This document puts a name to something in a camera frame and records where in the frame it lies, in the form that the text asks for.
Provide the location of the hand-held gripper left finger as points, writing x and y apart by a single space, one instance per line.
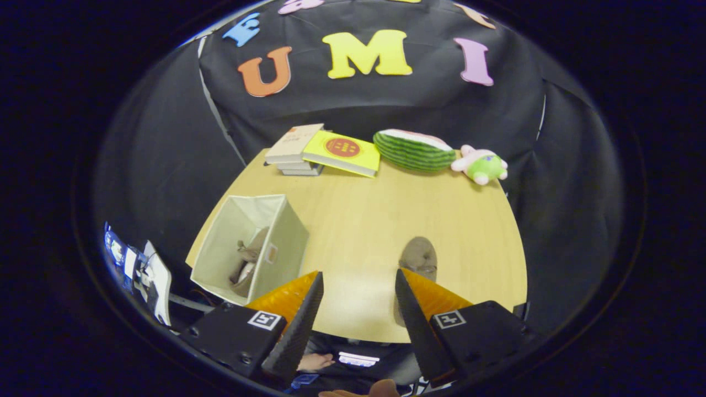
298 336

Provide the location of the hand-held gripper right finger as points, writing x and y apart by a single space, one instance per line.
422 336

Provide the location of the brown suede shoe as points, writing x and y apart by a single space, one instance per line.
419 256
248 264

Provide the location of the pale fabric storage box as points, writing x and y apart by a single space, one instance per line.
287 242

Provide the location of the white handheld device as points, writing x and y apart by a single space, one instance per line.
358 359

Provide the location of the grey metal bar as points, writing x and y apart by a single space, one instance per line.
190 303

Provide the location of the white side table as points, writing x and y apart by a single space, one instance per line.
160 286

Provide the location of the white book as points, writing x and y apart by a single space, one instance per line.
295 165
302 171

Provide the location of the pink and green plush toy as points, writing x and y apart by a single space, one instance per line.
482 165

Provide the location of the watermelon slice plush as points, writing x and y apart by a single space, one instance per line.
413 151

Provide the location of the yellow book with red circle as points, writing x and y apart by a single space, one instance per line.
342 151

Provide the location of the beige paperback book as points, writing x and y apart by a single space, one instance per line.
293 143

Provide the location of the blue printed poster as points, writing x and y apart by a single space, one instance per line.
118 251

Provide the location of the black backdrop cloth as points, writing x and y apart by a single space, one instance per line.
375 105

